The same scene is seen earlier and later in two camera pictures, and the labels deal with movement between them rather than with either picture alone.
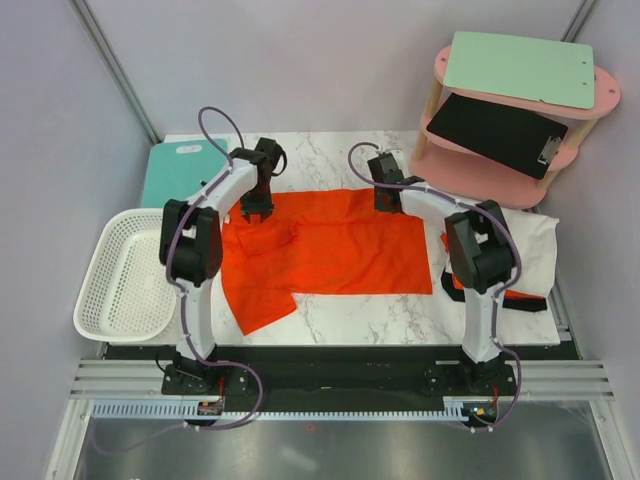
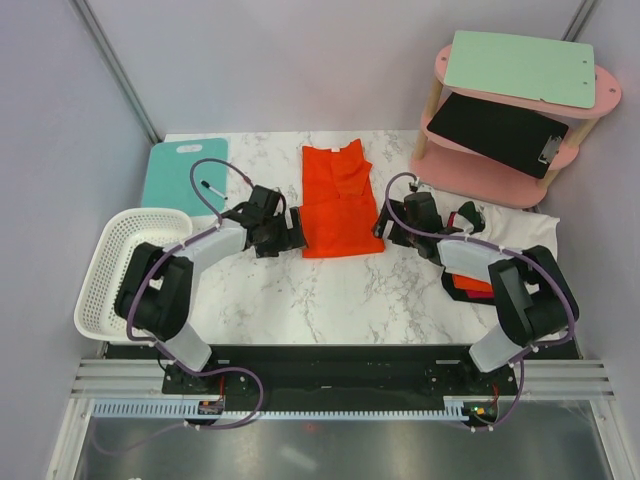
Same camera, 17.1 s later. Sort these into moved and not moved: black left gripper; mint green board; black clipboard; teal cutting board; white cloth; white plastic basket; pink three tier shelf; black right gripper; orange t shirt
Moved: orange t shirt; black left gripper; black right gripper
Not moved: mint green board; pink three tier shelf; white plastic basket; teal cutting board; black clipboard; white cloth
